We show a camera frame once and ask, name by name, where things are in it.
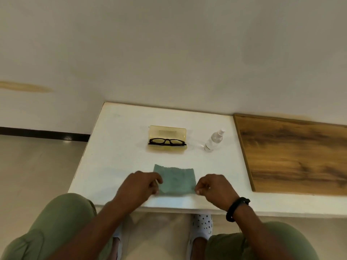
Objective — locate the white polka dot slipper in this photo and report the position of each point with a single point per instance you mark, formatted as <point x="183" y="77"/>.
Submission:
<point x="118" y="241"/>
<point x="202" y="224"/>

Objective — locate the person's right forearm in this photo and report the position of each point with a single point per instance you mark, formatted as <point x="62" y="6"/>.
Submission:
<point x="257" y="235"/>

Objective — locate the yellow translucent glasses case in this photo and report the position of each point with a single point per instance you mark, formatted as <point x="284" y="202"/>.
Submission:
<point x="168" y="131"/>

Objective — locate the person's left forearm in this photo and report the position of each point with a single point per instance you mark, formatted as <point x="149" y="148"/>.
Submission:
<point x="92" y="232"/>

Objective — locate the person's left leg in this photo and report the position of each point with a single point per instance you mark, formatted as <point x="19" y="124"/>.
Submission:
<point x="54" y="222"/>

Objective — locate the black wristband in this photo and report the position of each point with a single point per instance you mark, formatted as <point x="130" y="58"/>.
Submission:
<point x="235" y="205"/>

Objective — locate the grey-green cleaning cloth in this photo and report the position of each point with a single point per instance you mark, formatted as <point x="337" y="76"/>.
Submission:
<point x="177" y="178"/>

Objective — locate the brown wooden board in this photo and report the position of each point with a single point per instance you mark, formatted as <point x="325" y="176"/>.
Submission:
<point x="298" y="154"/>

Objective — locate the black framed eyeglasses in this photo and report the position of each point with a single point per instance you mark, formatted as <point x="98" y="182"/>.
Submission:
<point x="166" y="140"/>

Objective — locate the clear spray bottle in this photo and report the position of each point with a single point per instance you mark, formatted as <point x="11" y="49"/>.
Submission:
<point x="214" y="140"/>

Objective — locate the person's left hand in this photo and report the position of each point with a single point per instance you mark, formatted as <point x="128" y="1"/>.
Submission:
<point x="135" y="189"/>

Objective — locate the person's right hand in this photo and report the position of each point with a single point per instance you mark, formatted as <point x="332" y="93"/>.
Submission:
<point x="218" y="190"/>

